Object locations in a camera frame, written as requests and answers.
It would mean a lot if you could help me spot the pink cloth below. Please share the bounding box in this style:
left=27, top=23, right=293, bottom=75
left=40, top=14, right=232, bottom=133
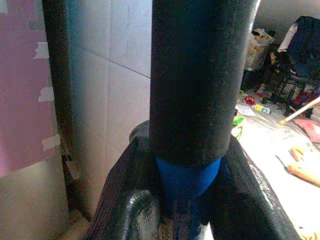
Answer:
left=293, top=118, right=320, bottom=144

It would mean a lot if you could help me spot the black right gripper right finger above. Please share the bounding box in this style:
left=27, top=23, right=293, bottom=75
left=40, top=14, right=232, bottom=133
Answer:
left=206, top=134, right=302, bottom=240

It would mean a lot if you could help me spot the black-gripped blue broom handle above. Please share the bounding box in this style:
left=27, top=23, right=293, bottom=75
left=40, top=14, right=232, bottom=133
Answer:
left=149, top=0, right=262, bottom=240

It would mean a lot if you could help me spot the black rack with clothes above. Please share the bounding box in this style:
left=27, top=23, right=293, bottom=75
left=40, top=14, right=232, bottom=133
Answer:
left=270, top=15, right=320, bottom=115

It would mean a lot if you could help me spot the colourful toy block box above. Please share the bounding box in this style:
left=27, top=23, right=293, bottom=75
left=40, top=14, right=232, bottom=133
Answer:
left=253, top=104, right=273, bottom=115

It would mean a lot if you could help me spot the green plastic toy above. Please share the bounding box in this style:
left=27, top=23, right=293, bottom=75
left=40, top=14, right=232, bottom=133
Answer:
left=231, top=115, right=247, bottom=140

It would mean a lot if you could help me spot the white paper sheet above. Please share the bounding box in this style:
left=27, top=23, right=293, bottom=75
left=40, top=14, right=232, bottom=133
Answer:
left=235, top=104, right=257, bottom=118

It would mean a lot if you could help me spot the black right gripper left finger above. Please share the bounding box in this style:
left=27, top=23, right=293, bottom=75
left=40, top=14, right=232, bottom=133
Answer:
left=89, top=120, right=166, bottom=240

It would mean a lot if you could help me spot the white tape piece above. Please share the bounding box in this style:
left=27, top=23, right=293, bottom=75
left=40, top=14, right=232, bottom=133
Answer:
left=33, top=41, right=50, bottom=60
left=41, top=134, right=62, bottom=152
left=37, top=86, right=55, bottom=103

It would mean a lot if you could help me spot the light wooden stick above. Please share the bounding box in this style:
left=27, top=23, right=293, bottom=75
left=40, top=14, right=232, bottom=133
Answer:
left=278, top=95, right=320, bottom=126

